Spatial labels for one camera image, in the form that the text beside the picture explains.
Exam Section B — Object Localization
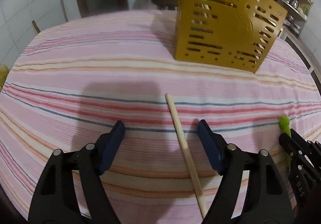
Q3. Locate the wooden chopstick long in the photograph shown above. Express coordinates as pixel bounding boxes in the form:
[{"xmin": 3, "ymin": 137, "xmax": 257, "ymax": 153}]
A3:
[{"xmin": 196, "ymin": 0, "xmax": 210, "ymax": 17}]

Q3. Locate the pink striped tablecloth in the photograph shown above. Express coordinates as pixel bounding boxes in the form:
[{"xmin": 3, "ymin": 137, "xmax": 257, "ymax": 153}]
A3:
[{"xmin": 1, "ymin": 11, "xmax": 320, "ymax": 223}]

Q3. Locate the green frog-handled utensil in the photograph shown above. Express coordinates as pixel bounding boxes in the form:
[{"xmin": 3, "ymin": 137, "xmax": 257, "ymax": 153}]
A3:
[{"xmin": 278, "ymin": 115, "xmax": 292, "ymax": 170}]

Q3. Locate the yellow plastic bag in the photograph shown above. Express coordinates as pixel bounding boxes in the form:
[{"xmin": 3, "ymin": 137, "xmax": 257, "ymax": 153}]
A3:
[{"xmin": 0, "ymin": 64, "xmax": 10, "ymax": 91}]

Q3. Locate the yellow perforated utensil holder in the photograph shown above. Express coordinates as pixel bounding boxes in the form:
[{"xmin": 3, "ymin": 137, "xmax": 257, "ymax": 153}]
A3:
[{"xmin": 175, "ymin": 0, "xmax": 287, "ymax": 73}]

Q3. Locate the wooden stick against wall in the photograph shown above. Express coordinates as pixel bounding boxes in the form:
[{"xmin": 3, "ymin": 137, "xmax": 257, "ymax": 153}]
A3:
[{"xmin": 60, "ymin": 0, "xmax": 69, "ymax": 22}]

